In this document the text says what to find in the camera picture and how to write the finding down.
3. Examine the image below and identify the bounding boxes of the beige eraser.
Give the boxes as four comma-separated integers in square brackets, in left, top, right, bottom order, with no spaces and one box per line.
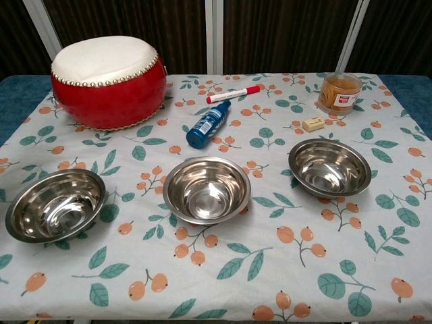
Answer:
[301,117,325,132]

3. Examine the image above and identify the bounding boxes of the steel bowl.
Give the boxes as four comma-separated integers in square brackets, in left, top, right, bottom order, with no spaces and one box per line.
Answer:
[288,138,373,199]
[5,168,107,244]
[163,157,252,226]

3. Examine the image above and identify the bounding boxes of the blue plastic bottle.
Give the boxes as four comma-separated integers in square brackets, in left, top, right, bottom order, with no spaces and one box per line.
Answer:
[186,99,232,149]

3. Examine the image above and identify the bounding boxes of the white metal frame post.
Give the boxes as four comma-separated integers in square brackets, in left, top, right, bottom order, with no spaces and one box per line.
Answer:
[335,0,371,74]
[22,0,63,52]
[205,0,224,75]

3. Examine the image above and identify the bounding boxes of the red and white marker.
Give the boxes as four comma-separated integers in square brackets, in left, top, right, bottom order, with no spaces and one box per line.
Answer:
[206,85,261,105]

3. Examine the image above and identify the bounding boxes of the dark brown pleated curtain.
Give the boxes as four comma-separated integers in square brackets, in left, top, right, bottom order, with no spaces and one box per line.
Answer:
[0,0,432,81]

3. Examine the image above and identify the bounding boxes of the clear jar of rubber bands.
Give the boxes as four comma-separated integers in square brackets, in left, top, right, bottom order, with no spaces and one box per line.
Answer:
[317,72,364,117]

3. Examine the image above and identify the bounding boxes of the fruit and leaf print tablecloth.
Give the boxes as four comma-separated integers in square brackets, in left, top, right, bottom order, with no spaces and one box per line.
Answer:
[0,72,432,321]

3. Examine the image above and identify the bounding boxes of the red drum white skin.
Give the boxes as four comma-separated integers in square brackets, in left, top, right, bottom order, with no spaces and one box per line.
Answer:
[50,35,169,132]

